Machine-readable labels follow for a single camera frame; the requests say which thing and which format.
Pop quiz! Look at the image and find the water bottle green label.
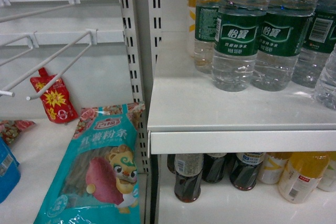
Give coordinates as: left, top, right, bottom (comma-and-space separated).
314, 46, 335, 110
212, 0, 269, 92

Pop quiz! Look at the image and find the white upper shelf board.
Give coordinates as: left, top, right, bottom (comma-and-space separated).
148, 32, 335, 154

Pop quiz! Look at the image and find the back water bottle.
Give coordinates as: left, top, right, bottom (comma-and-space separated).
194, 0, 220, 74

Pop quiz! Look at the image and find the right water bottle barcode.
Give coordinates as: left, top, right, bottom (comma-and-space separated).
292, 0, 335, 88

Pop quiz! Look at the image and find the dark tea bottle front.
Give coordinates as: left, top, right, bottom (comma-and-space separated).
174, 153, 203, 203

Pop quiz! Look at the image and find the dark tea bottle middle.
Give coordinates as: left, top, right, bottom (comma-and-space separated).
202, 153, 227, 183

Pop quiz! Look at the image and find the dark suntory tea bottle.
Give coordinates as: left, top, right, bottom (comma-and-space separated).
229, 152, 266, 191

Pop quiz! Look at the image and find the teal noodle packet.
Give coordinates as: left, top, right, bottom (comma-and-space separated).
35, 102, 145, 223

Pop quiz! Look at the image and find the red sauce pouch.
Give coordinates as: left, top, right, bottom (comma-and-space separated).
30, 67, 78, 124

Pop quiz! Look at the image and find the yellow drink bottle upper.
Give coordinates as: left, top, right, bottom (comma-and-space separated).
187, 0, 196, 57

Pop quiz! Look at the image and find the white yellow drink bottle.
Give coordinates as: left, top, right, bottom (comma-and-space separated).
257, 152, 292, 185

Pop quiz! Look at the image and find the yellow juice bottle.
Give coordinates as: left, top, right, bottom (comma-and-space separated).
278, 151, 329, 204

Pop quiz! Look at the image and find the floral snack packet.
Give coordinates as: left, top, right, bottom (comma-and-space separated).
1, 120, 36, 145

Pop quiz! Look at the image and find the blue packet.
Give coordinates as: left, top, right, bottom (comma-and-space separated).
0, 138, 21, 203

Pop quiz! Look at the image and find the far right juice bottle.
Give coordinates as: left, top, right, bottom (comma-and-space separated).
318, 151, 335, 192

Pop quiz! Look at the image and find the white slotted upright post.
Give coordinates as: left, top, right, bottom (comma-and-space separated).
120, 0, 159, 223

